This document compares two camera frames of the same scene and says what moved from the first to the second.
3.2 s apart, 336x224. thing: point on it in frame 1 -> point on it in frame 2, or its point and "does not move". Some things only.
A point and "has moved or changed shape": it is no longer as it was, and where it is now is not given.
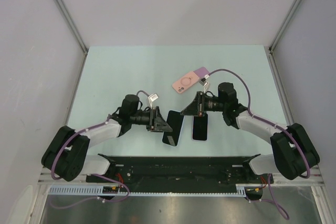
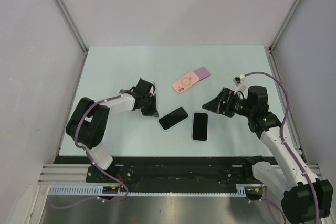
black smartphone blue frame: x=175 y=120 has moved or changed shape
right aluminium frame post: x=271 y=57 does not move
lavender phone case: x=200 y=125 does not move
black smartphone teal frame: x=199 y=128 does not move
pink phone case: x=179 y=86 does not move
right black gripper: x=197 y=107 -> x=216 y=105
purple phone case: x=201 y=72 does not move
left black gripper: x=157 y=122 -> x=153 y=111
